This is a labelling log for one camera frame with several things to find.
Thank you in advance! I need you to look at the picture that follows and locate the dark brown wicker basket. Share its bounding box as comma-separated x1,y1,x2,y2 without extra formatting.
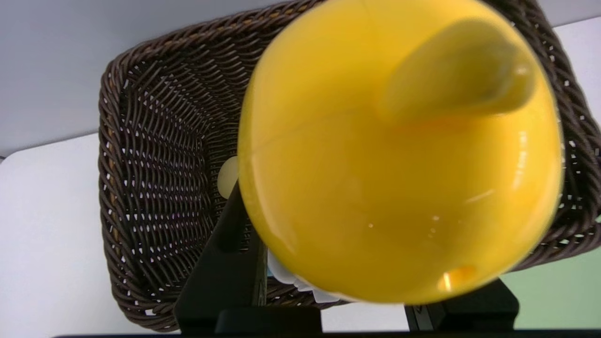
98,0,601,332

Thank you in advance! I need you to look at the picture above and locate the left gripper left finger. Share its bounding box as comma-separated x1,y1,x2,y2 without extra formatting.
174,181,269,332

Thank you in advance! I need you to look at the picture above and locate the light green plastic tray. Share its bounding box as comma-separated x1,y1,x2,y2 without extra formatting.
500,246,601,329

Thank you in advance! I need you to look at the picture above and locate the yellow duck toy car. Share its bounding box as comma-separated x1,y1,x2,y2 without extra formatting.
217,0,564,305

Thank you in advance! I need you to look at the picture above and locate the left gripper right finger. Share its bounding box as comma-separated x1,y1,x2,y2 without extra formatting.
405,277,520,332

